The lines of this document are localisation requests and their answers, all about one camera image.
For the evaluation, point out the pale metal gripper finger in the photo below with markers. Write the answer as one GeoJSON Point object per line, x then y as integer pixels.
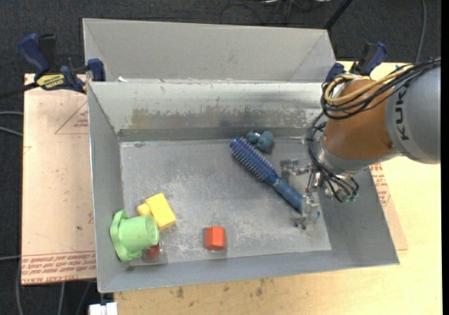
{"type": "Point", "coordinates": [290, 167]}
{"type": "Point", "coordinates": [308, 212]}

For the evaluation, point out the light green plastic cylinder toy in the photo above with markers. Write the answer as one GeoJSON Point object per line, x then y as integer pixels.
{"type": "Point", "coordinates": [135, 234]}

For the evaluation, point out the yellow plastic block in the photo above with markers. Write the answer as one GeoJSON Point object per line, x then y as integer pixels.
{"type": "Point", "coordinates": [160, 211]}

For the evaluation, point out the small dark red round thing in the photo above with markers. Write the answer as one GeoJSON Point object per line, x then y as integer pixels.
{"type": "Point", "coordinates": [152, 253]}

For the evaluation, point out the blue hairbrush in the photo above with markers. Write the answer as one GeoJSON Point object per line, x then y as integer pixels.
{"type": "Point", "coordinates": [254, 159]}

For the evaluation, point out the orange-red hexagonal block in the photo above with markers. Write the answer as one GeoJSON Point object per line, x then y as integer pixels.
{"type": "Point", "coordinates": [214, 238]}

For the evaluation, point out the brown cardboard board red print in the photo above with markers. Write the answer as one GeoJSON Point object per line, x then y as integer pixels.
{"type": "Point", "coordinates": [56, 184]}

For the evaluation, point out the grey metal bin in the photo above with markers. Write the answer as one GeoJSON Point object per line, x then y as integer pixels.
{"type": "Point", "coordinates": [210, 194]}

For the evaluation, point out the dark teal toy animal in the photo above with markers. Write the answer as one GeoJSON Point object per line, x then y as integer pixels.
{"type": "Point", "coordinates": [264, 141]}

